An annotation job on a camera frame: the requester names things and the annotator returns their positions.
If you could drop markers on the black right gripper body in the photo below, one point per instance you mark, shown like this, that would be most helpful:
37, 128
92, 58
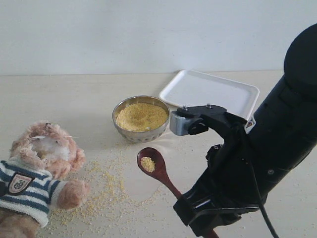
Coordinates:
234, 183

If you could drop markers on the dark red wooden spoon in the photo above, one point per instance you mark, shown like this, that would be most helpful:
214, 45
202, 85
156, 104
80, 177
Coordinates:
158, 168

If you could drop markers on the plush bear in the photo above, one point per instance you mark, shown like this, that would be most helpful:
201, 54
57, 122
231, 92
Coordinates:
32, 179

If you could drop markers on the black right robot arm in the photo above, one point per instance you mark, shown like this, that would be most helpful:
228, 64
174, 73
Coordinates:
287, 118

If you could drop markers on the white rectangular tray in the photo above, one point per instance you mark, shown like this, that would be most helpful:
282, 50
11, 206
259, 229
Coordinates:
193, 88

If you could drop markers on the steel bowl of millet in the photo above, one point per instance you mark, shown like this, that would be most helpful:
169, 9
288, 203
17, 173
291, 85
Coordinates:
141, 119

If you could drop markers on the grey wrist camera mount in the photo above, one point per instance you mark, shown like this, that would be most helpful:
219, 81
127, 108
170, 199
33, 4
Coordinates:
198, 119

